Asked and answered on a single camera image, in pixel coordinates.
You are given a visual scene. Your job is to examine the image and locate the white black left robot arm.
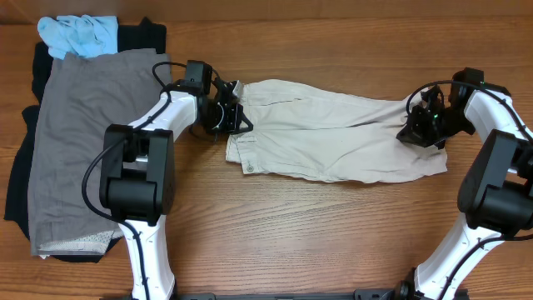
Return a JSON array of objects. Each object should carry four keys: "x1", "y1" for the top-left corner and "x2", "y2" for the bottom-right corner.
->
[{"x1": 95, "y1": 60, "x2": 253, "y2": 299}]

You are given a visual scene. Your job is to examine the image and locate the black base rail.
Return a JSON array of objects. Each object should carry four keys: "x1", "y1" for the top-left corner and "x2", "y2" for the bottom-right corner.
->
[{"x1": 172, "y1": 289, "x2": 394, "y2": 300}]

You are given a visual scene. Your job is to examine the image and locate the light blue garment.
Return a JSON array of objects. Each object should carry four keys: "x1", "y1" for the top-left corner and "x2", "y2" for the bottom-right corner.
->
[{"x1": 37, "y1": 15, "x2": 118, "y2": 59}]

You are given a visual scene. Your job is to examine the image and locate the grey shorts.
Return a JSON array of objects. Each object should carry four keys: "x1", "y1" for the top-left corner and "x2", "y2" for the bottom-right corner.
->
[{"x1": 27, "y1": 48, "x2": 172, "y2": 256}]

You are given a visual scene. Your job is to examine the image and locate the beige khaki shorts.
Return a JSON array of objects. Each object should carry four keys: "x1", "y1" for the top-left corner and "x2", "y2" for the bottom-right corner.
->
[{"x1": 226, "y1": 79, "x2": 447, "y2": 183}]

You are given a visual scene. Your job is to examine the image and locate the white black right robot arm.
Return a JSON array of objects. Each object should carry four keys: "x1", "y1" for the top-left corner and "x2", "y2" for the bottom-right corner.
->
[{"x1": 383, "y1": 67, "x2": 532, "y2": 300}]

